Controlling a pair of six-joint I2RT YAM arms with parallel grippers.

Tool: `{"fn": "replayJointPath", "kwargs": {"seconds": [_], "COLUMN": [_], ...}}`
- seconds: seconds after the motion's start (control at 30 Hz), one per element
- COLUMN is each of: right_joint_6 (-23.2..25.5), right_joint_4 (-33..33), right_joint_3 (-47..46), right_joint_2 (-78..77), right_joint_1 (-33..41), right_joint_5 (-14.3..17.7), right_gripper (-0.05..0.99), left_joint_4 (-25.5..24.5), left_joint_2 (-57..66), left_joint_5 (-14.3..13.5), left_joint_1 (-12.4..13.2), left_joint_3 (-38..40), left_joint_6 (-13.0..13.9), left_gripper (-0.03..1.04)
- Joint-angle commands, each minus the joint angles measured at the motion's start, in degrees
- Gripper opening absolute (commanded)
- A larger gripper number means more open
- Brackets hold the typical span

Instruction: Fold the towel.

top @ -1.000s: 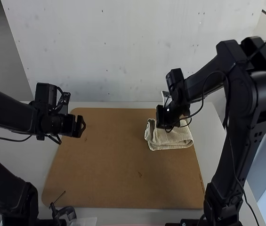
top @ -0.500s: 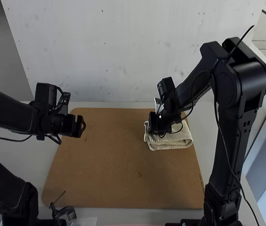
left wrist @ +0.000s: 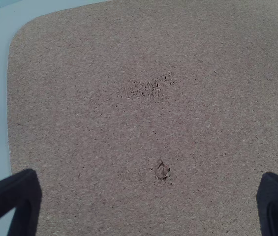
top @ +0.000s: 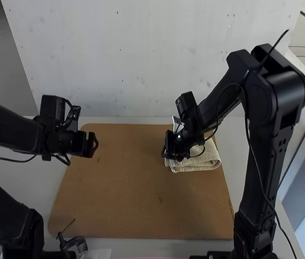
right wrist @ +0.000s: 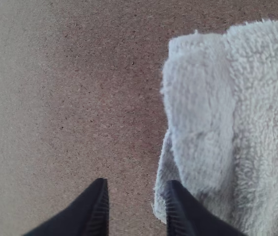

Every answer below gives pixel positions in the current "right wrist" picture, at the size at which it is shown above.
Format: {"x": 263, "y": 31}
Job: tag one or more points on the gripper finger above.
{"x": 190, "y": 216}
{"x": 79, "y": 216}

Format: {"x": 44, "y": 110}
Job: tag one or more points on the pale towel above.
{"x": 227, "y": 110}

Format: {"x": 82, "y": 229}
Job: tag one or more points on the cork mat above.
{"x": 67, "y": 86}

